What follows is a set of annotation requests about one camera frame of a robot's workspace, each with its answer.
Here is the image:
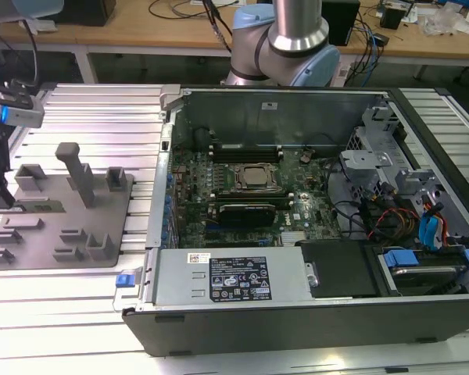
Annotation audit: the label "black looped desk cable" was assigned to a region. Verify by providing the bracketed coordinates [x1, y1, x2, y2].
[148, 0, 206, 20]

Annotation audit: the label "black round wire loop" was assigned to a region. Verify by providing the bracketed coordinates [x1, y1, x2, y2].
[323, 159, 376, 235]

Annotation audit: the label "silver CPU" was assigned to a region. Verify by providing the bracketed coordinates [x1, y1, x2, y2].
[244, 166, 273, 184]

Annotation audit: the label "large black box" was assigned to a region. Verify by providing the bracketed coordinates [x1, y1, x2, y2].
[60, 0, 116, 27]

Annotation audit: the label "CPU socket metal frame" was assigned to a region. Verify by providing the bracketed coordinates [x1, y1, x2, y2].
[232, 162, 285, 192]

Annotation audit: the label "black plastic shroud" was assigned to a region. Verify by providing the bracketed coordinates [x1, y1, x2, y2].
[296, 240, 378, 300]

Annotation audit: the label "tall black box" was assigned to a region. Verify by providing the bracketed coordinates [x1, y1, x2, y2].
[322, 0, 361, 47]

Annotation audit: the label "blue hanging cable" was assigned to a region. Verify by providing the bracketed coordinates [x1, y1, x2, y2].
[365, 30, 381, 85]

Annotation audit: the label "hard disk blue carrier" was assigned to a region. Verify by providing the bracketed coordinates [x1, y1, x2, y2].
[378, 245, 469, 298]

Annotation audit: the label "silver drive cage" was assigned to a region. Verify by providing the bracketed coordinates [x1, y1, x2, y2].
[338, 103, 446, 204]

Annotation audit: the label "black graphics card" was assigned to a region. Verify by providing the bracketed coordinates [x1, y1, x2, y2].
[217, 202, 277, 228]

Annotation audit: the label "green RAM stick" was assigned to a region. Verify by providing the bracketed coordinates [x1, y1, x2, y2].
[13, 198, 68, 214]
[214, 195, 292, 208]

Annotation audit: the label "small black box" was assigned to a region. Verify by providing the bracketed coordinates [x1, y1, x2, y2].
[379, 4, 406, 29]

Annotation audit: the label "clear plastic bags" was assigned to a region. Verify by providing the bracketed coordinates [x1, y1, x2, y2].
[420, 7, 469, 38]

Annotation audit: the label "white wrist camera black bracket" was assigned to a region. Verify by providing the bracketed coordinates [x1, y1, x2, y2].
[0, 81, 46, 129]

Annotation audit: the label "grey parts rack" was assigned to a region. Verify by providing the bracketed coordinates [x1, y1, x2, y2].
[0, 141, 136, 270]

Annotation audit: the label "grey case corner latch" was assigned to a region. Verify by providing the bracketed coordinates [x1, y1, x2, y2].
[159, 84, 181, 113]

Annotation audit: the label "wooden desk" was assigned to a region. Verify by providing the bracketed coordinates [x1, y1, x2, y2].
[0, 0, 469, 85]

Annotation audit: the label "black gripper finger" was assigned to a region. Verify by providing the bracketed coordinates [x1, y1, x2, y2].
[0, 184, 16, 210]

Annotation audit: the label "green motherboard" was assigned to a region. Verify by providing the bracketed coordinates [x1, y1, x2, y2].
[167, 146, 343, 250]

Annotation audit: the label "silver finned heat sink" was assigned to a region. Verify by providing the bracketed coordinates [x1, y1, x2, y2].
[281, 232, 310, 247]

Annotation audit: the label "black RAM slot bank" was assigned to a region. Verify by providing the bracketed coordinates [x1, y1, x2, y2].
[209, 143, 285, 164]

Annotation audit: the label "red yellow wire bundle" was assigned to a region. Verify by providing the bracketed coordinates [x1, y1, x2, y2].
[367, 209, 421, 239]

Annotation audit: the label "silver power supply unit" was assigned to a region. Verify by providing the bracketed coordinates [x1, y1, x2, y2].
[151, 248, 316, 306]

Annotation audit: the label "blue flat data wire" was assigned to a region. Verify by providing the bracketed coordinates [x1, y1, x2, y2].
[420, 202, 449, 251]

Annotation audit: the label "black open PC case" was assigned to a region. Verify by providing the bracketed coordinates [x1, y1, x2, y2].
[121, 84, 469, 359]

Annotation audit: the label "black camera cable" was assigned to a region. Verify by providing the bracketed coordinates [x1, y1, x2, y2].
[21, 15, 41, 97]

